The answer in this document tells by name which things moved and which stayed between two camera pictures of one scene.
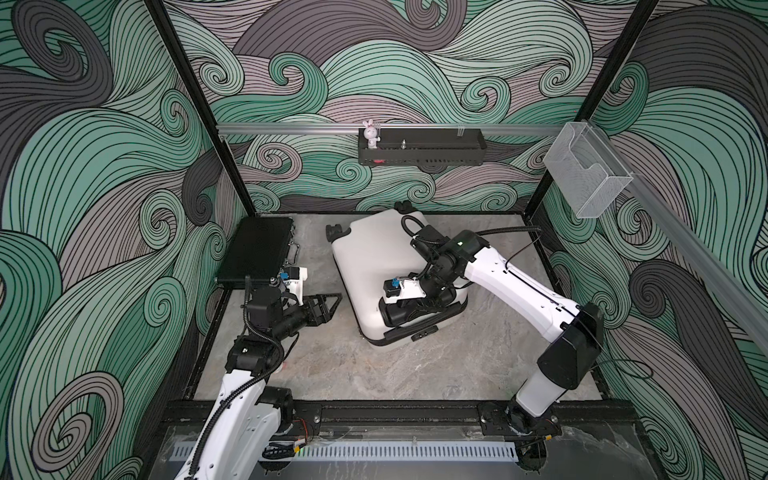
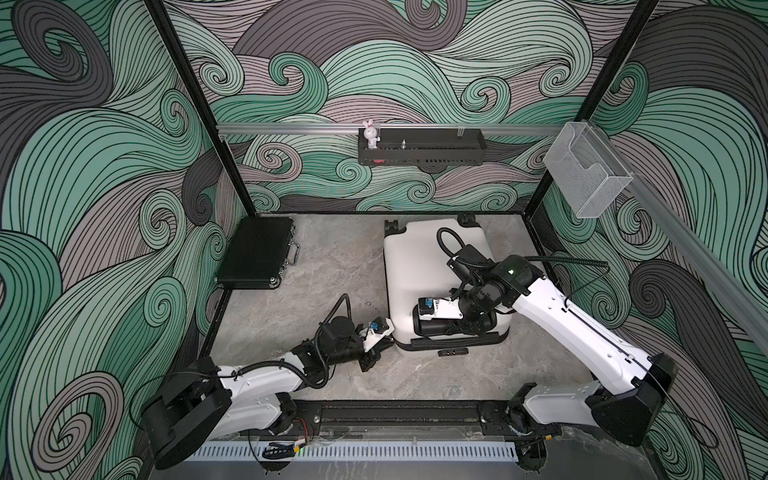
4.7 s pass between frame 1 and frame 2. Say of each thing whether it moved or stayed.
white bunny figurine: stayed
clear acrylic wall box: stayed
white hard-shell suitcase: moved
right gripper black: moved
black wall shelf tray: stayed
